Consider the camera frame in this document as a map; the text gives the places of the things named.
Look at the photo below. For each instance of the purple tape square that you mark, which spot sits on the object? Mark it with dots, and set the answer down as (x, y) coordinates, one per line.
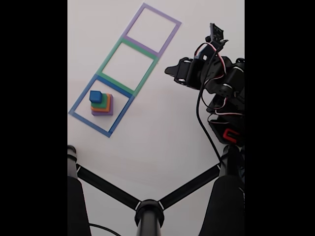
(134, 23)

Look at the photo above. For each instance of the red table clamp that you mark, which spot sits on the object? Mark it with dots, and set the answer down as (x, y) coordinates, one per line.
(230, 135)

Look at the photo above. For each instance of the green tape square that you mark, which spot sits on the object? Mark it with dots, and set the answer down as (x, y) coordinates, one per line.
(108, 57)

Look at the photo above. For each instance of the black gripper camera board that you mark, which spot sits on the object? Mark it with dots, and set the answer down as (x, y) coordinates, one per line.
(216, 37)

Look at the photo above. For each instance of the orange cube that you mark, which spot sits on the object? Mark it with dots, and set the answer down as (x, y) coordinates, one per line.
(109, 104)

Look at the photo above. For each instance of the small blue cube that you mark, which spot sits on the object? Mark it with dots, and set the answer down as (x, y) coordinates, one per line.
(95, 96)

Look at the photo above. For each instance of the green cube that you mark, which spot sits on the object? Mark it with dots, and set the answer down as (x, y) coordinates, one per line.
(104, 102)

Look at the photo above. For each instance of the blue tape square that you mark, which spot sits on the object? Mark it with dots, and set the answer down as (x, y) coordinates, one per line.
(82, 97)

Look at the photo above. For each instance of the black tripod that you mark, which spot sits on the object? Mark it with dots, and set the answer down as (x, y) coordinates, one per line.
(148, 216)

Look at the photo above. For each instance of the large purple cube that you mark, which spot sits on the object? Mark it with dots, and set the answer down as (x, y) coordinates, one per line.
(111, 110)

